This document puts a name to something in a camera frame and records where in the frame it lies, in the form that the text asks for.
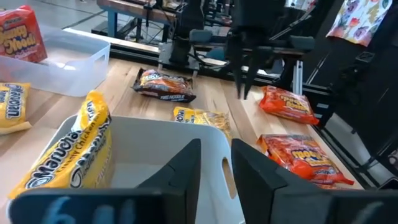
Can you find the silver aluminium post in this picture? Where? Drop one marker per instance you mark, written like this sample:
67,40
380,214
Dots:
297,77

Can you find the black fire noodle packet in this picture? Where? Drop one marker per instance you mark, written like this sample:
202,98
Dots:
164,85

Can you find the large floral cloth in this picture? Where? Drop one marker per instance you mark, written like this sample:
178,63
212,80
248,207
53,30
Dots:
357,18

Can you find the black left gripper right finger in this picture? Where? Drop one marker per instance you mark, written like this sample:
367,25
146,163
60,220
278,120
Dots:
280,202

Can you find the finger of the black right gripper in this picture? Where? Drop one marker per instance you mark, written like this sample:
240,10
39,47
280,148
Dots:
238,68
256,65

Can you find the small floral cloth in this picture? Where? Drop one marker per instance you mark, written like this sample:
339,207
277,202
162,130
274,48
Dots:
300,4

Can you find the orange spicy noodle packet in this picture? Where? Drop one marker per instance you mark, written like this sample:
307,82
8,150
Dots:
304,158
289,105
21,37

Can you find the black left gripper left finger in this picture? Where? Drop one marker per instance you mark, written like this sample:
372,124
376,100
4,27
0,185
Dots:
155,205

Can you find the clear plastic bin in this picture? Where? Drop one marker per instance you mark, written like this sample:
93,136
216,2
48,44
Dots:
77,68

